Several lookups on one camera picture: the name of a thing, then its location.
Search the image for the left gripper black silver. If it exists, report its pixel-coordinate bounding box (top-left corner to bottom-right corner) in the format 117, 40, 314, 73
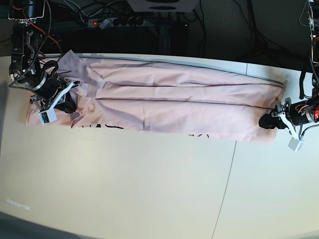
258, 98, 319, 138

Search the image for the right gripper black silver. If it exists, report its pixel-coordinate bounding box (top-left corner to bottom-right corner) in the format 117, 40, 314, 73
29, 72, 77, 114

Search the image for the pink T-shirt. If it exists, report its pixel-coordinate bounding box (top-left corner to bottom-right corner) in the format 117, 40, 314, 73
24, 49, 288, 145

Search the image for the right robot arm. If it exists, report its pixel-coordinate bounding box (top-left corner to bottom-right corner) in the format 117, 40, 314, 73
8, 0, 78, 114

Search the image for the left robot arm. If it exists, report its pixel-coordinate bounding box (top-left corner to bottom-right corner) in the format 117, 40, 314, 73
259, 0, 319, 140

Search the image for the black box under table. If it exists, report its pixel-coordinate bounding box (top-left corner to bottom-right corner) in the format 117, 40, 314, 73
159, 21, 188, 56

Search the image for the grey box with black oval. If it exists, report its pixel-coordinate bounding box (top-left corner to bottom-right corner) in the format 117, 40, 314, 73
127, 0, 199, 12

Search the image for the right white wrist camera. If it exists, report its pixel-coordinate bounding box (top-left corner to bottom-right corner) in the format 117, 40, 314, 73
38, 108, 57, 125

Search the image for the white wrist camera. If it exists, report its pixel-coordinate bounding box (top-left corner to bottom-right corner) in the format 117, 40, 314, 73
38, 108, 57, 125
288, 137, 304, 152

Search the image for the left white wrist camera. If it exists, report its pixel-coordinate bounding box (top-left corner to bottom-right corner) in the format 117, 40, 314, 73
288, 137, 304, 152

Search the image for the black power strip red switch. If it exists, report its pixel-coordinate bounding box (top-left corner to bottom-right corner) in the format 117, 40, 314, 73
87, 16, 146, 29

